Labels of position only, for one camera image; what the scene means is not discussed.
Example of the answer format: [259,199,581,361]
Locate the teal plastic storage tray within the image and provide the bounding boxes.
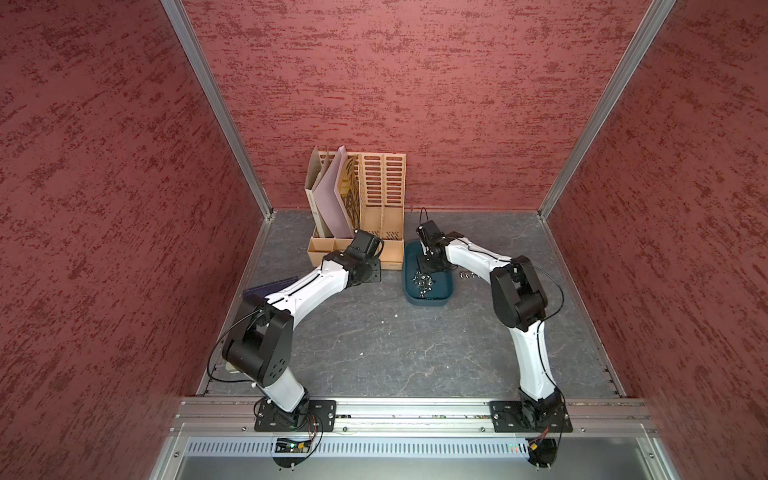
[402,240,454,307]

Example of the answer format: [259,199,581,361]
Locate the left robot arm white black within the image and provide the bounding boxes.
[219,230,384,430]

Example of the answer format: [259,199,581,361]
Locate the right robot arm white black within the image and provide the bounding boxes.
[417,220,571,433]

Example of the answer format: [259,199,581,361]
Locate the pile of silver wing nuts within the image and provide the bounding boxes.
[412,271,434,298]

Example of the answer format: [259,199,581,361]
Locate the pink paper folder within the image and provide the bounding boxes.
[313,146,352,238]

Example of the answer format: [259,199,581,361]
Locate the patterned gold black booklet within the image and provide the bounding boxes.
[337,154,360,232]

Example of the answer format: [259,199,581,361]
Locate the beige plastic file organizer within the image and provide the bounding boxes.
[307,149,407,270]

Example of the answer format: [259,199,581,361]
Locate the brown cardboard folder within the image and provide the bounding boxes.
[304,147,331,238]

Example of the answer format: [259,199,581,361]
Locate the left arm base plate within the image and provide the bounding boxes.
[254,399,337,433]

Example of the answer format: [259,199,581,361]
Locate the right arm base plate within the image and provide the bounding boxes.
[489,400,573,434]

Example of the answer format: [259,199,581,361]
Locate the aluminium front rail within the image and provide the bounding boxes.
[170,396,659,438]

